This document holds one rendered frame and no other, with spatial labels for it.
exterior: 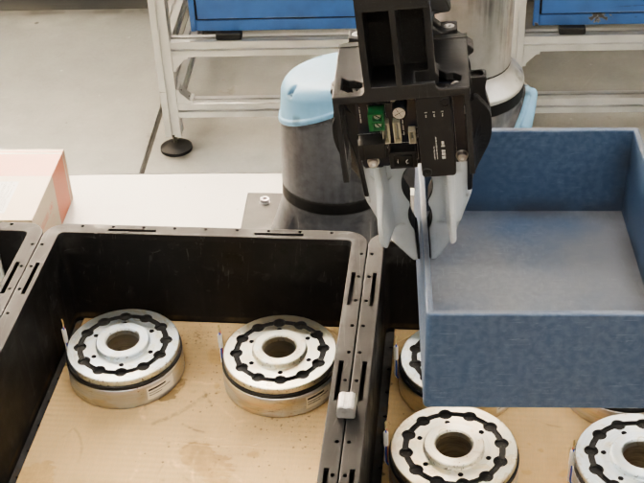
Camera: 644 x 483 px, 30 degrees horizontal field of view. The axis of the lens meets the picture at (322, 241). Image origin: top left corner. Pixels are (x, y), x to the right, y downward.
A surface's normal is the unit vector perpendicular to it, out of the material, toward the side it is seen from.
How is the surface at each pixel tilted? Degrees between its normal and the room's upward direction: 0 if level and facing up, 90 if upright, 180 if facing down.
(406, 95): 90
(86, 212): 0
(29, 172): 0
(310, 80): 7
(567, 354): 90
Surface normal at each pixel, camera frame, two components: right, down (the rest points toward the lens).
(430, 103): -0.07, 0.59
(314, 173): -0.39, 0.50
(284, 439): -0.04, -0.81
